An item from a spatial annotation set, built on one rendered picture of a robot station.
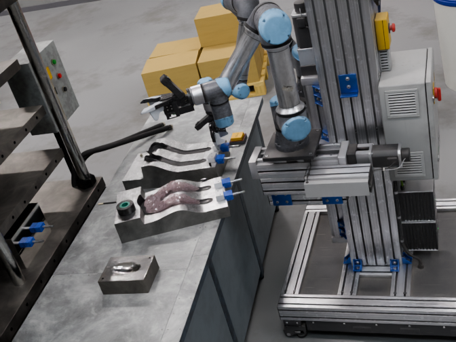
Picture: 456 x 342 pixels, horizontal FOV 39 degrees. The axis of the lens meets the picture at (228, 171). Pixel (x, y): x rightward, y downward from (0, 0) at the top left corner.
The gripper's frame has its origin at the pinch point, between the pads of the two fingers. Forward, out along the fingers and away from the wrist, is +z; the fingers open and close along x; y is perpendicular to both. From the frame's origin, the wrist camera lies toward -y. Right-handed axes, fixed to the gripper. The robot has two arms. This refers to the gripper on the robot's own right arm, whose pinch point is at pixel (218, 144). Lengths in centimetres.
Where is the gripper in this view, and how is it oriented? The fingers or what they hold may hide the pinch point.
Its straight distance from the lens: 323.4
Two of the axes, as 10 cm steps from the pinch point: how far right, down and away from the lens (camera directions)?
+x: 2.0, -5.5, 8.1
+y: 9.5, -0.9, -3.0
